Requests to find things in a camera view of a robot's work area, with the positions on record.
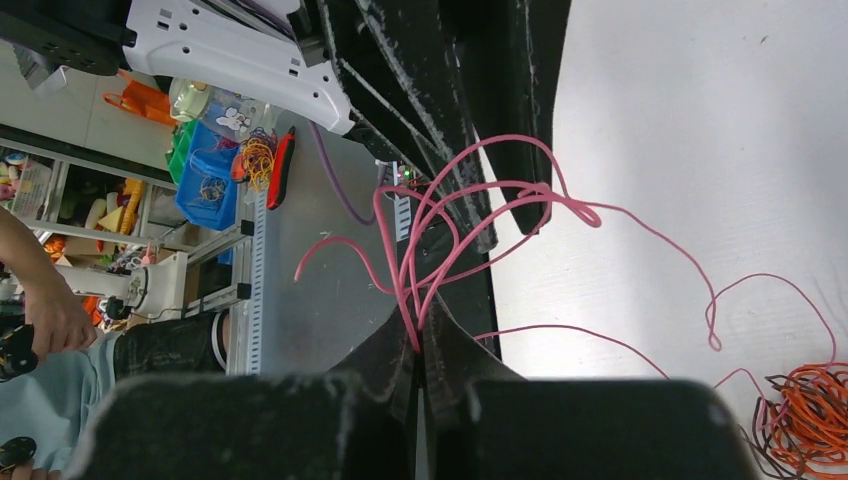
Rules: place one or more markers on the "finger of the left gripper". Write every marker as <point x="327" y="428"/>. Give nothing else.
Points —
<point x="401" y="77"/>
<point x="510" y="55"/>

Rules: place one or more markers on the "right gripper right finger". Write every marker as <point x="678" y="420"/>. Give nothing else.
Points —
<point x="453" y="363"/>

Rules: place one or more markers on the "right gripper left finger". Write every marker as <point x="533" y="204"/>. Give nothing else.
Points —
<point x="380" y="439"/>

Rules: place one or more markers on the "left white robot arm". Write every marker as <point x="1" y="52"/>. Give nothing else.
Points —
<point x="185" y="39"/>

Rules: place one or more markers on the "person's hand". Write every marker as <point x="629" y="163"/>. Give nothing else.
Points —
<point x="59" y="323"/>

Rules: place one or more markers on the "red utility knife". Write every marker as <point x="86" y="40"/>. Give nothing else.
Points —
<point x="277" y="190"/>

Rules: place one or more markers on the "blue storage bin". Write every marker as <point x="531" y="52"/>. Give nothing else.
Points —
<point x="206" y="193"/>

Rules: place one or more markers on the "orange plastic bag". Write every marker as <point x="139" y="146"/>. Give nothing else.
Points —
<point x="141" y="100"/>

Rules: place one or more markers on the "left slotted cable duct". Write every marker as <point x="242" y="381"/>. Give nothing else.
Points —
<point x="244" y="357"/>

